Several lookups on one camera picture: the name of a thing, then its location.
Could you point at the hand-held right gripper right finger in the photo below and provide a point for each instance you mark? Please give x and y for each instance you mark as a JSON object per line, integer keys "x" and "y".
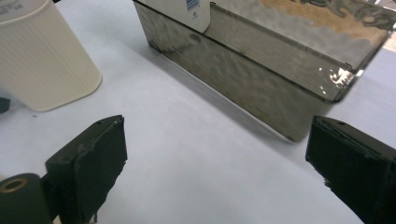
{"x": 358, "y": 165}

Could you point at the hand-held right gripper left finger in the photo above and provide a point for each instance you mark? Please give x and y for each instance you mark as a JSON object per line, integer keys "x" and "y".
{"x": 90, "y": 161}

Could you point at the cream pump bottle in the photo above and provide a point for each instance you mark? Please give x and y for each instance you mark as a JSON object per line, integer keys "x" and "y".
{"x": 43, "y": 62}

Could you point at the dark metal mesh basket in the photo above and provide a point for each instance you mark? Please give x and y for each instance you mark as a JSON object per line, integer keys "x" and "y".
{"x": 249, "y": 81}

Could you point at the white bottle with blue cap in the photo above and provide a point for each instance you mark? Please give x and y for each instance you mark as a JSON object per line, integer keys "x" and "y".
{"x": 180, "y": 12}

